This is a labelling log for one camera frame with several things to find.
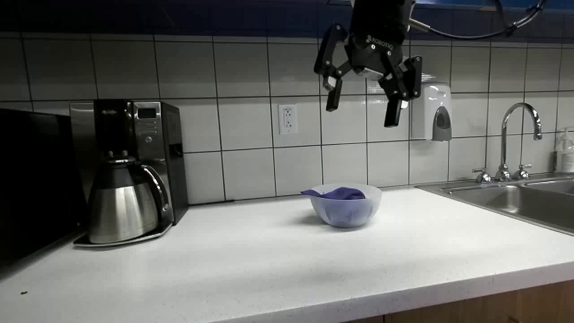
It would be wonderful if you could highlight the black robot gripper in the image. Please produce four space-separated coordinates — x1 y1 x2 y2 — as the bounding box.
315 0 424 129

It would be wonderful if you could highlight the blue waffle-weave towel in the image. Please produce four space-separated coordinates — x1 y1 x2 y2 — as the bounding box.
300 185 368 201

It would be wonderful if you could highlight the chrome gooseneck faucet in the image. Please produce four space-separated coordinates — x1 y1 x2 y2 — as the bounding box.
494 100 546 183

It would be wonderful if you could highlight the dark upper cabinet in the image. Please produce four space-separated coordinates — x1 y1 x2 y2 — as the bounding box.
0 0 574 39

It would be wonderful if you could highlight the stainless steel sink basin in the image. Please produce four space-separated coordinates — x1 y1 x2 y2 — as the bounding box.
419 174 574 235

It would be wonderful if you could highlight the clear pump soap bottle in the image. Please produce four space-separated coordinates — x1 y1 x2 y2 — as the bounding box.
553 125 574 176

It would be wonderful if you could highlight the black and steel coffee maker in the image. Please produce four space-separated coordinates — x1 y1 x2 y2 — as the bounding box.
71 99 191 249

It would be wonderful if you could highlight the wooden base cabinet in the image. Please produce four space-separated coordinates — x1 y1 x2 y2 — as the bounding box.
345 278 574 323

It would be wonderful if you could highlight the stainless steel coffee carafe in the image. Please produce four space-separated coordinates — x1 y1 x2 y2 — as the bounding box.
87 156 177 246

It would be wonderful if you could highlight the black microwave oven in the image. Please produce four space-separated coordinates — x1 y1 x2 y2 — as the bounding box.
0 106 87 273

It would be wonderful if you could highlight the white wall soap dispenser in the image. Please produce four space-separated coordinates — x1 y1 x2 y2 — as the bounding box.
410 73 455 143

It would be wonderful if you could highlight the white wall power outlet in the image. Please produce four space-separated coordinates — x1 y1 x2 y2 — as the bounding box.
279 102 300 136

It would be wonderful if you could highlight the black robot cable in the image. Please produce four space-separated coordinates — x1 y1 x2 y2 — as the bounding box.
408 0 550 43

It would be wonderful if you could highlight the chrome faucet handle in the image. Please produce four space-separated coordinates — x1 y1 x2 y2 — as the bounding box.
473 169 496 185

